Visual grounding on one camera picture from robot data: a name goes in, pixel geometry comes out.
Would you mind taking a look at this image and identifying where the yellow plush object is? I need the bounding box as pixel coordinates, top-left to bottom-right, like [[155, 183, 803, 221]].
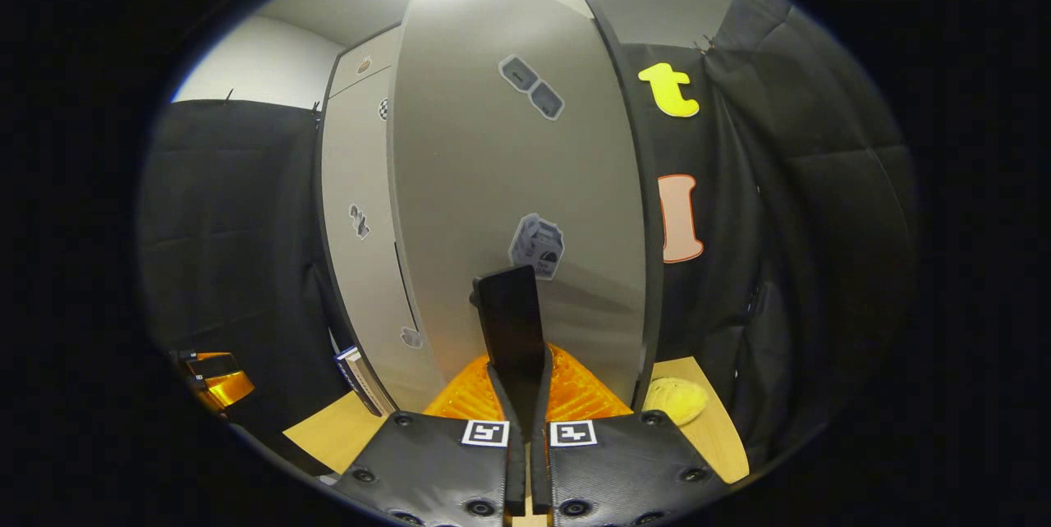
[[642, 377, 709, 427]]

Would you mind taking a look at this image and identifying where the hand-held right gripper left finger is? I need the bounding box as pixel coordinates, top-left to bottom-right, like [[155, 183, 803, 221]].
[[333, 355, 530, 527]]

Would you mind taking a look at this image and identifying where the blue and white book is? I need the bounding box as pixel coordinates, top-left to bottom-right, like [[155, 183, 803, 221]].
[[334, 346, 397, 417]]

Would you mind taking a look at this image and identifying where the grey shoe cabinet door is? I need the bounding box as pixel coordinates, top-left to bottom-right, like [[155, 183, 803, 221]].
[[320, 67, 446, 415], [388, 0, 649, 415]]

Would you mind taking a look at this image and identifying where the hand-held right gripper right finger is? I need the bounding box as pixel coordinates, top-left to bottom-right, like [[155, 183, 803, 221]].
[[530, 344, 732, 527]]

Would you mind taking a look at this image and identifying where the black backdrop cloth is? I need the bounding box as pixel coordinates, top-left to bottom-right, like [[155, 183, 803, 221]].
[[135, 0, 920, 470]]

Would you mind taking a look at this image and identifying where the grey double-door shoe cabinet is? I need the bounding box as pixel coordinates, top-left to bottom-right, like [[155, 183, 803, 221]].
[[314, 0, 666, 415]]

